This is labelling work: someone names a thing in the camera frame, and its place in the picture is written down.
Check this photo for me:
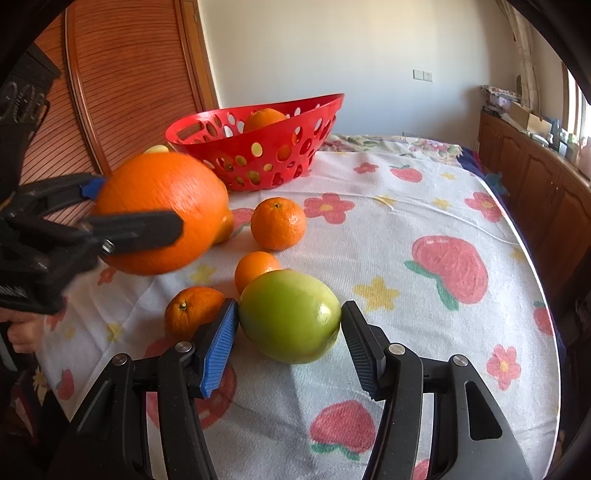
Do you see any wooden slatted headboard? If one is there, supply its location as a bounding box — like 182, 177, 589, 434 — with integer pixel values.
28, 0, 220, 227

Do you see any small orange mandarin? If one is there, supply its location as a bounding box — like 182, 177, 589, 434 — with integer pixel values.
250, 197, 308, 251
165, 287, 227, 340
235, 251, 283, 295
212, 208, 235, 245

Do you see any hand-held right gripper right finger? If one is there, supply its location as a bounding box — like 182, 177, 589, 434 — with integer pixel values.
341, 300, 536, 480

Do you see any green apple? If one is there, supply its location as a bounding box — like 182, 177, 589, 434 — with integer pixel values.
239, 270, 342, 364

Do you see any dark blue blanket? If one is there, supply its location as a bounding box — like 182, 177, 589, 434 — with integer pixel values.
457, 147, 511, 199

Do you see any window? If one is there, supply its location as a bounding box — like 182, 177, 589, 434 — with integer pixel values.
561, 60, 591, 139

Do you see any large orange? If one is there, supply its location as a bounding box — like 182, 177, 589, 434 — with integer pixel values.
91, 151, 230, 277

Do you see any wooden cabinet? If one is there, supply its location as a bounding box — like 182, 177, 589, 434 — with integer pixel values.
478, 111, 591, 324

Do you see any person's left hand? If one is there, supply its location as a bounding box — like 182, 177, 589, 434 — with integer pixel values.
8, 318, 48, 354

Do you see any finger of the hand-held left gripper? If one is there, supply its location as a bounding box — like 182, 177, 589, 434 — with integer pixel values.
81, 210, 184, 254
14, 173, 108, 216

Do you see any white strawberry print towel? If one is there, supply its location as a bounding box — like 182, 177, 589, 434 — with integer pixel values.
34, 150, 561, 480

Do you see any patterned cloth pile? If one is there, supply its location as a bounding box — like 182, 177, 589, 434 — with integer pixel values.
480, 84, 522, 107

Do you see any floral bedsheet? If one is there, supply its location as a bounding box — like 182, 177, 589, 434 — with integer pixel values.
318, 134, 467, 167

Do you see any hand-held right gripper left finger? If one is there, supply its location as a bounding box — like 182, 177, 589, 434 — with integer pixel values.
51, 298, 241, 480

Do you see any red perforated plastic basket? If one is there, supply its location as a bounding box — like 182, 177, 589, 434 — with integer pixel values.
165, 93, 345, 192

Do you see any cardboard box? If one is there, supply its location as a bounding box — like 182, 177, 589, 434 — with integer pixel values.
510, 100, 552, 134

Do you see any medium orange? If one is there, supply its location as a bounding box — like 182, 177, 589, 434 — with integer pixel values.
243, 108, 288, 134

